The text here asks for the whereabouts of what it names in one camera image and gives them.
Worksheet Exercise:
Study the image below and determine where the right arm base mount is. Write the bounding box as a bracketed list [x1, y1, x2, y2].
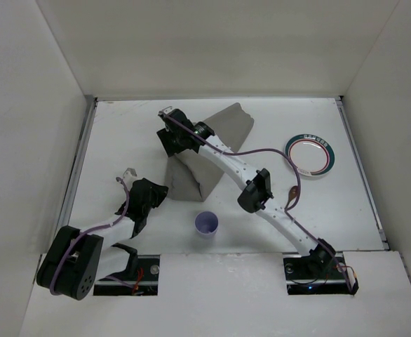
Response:
[283, 253, 359, 296]

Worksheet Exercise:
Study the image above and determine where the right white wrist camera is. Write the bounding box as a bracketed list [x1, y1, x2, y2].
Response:
[158, 106, 173, 116]

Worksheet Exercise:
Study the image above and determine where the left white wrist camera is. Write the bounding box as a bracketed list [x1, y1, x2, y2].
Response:
[122, 168, 138, 185]

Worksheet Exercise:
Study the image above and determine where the white plate green red rim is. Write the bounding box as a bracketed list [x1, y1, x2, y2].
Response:
[285, 133, 335, 178]

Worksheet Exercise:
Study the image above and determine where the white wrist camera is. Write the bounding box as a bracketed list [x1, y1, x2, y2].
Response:
[122, 168, 138, 185]
[158, 106, 173, 116]

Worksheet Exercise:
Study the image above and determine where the purple plastic cup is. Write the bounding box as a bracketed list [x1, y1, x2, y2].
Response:
[194, 211, 219, 239]

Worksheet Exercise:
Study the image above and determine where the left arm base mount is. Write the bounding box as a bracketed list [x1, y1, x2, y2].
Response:
[93, 244, 161, 296]

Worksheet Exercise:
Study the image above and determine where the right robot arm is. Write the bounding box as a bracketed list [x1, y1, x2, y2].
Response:
[157, 109, 337, 273]

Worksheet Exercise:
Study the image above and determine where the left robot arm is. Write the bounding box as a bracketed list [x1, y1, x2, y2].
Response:
[36, 177, 168, 300]

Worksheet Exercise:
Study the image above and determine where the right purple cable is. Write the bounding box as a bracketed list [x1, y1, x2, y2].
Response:
[159, 111, 353, 292]

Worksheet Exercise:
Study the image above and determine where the grey cloth placemat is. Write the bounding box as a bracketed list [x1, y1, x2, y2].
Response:
[163, 102, 255, 204]

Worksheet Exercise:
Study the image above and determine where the brown wooden spoon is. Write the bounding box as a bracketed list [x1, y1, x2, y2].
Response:
[285, 185, 300, 211]

